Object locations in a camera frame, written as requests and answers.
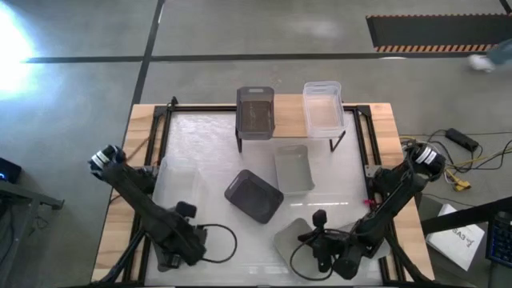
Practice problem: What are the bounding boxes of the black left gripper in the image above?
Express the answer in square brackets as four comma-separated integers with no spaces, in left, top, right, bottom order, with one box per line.
[163,202,208,268]

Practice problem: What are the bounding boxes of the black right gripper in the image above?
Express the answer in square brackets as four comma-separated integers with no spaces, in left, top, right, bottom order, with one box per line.
[298,210,349,274]

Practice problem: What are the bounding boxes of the clear plastic basket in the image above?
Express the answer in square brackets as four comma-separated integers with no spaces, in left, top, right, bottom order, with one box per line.
[153,154,202,207]
[302,80,346,139]

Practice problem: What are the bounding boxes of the wooden shelf with black legs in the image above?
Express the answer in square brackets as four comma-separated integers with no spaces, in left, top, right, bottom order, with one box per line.
[234,94,348,154]

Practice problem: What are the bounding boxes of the white glossy table mat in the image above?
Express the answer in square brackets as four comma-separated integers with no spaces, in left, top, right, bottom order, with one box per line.
[146,110,385,287]

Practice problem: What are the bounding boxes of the white printed cardboard box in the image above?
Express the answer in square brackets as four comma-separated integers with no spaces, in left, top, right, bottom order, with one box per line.
[425,203,486,272]

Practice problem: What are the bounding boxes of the black metal bar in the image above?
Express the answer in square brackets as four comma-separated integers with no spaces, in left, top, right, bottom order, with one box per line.
[419,195,512,236]

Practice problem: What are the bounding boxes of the grey metal stand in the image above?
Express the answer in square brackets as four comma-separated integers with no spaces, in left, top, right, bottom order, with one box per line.
[0,179,65,227]

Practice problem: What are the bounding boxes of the black power adapter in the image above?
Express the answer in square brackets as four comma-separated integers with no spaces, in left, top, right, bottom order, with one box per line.
[445,127,480,153]

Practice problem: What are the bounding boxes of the black backlit keyboard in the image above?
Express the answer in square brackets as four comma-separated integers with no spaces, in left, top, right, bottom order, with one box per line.
[485,210,512,269]

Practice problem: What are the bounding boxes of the black device with blue light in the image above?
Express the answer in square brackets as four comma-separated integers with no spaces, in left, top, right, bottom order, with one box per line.
[0,157,23,185]

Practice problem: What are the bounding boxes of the blue cloth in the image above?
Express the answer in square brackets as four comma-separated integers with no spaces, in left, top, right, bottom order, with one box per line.
[467,38,512,74]

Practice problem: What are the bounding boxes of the black hazard-striped floor mat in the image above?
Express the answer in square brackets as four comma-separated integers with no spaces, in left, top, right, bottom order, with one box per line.
[366,14,512,54]

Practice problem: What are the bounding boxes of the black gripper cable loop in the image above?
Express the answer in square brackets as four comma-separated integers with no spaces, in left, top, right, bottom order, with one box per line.
[288,239,335,282]
[198,223,238,264]

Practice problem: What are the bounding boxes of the black metal table frame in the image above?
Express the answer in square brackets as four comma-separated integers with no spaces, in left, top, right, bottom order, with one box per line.
[99,95,437,288]

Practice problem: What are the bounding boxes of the yellow floor cable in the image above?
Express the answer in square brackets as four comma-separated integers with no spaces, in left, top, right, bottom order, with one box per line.
[459,148,512,167]

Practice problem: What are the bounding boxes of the black floor cable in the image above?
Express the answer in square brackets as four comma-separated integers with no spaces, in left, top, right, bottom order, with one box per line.
[466,138,512,171]

